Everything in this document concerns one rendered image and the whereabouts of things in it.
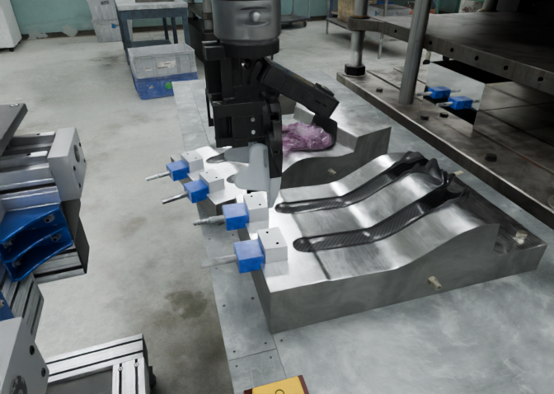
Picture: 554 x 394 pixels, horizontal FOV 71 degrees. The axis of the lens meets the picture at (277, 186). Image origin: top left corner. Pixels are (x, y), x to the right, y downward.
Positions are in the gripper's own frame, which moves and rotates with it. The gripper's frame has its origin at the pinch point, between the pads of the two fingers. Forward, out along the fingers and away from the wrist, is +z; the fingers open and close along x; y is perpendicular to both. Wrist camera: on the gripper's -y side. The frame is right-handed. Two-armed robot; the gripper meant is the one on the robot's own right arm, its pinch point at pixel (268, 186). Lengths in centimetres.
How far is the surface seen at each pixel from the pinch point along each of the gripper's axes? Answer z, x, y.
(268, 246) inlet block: 9.3, 1.8, 0.6
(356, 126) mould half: 10, -38, -33
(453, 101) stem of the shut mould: 13, -53, -75
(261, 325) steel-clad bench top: 21.0, 6.4, 3.1
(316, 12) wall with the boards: 85, -764, -308
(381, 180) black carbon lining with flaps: 9.8, -11.3, -25.6
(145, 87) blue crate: 89, -354, 31
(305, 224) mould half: 12.3, -5.3, -8.0
